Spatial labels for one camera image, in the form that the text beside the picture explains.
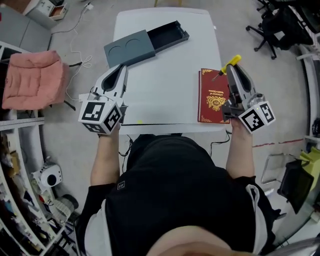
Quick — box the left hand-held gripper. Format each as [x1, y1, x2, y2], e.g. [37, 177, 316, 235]
[78, 63, 130, 137]

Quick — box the yellow handle screwdriver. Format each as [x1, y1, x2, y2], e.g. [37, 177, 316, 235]
[211, 54, 243, 82]

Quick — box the grey sliding box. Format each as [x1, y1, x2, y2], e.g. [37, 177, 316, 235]
[103, 20, 190, 69]

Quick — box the person's right forearm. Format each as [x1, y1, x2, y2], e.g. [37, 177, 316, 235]
[225, 118, 256, 180]

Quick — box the person's left forearm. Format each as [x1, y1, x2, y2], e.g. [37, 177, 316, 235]
[89, 124, 121, 186]

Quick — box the red hardcover book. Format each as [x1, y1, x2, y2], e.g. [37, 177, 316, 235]
[197, 67, 231, 125]

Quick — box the black office chair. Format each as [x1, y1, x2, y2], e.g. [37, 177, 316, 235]
[245, 5, 315, 60]

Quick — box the yellow-green folded object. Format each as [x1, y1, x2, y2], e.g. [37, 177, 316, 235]
[299, 146, 320, 176]

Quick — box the black bag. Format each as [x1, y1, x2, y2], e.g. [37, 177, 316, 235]
[276, 158, 315, 215]

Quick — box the white round floor device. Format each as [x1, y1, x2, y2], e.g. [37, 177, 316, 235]
[30, 156, 64, 194]

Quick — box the person's black white shirt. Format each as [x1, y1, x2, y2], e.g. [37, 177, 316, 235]
[74, 133, 282, 256]

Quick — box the grey white cylindrical appliance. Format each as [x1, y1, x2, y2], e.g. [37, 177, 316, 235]
[48, 194, 80, 224]

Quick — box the person's head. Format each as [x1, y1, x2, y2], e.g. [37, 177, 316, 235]
[159, 224, 253, 256]

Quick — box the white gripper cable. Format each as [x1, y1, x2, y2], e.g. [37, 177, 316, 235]
[78, 86, 111, 104]

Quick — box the white floor cable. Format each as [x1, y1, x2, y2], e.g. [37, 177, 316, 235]
[51, 1, 94, 101]

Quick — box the black cable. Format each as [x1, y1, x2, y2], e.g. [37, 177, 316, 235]
[209, 129, 233, 158]
[118, 134, 135, 176]

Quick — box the metal chair frame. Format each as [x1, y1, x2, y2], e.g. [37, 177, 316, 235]
[260, 152, 289, 186]

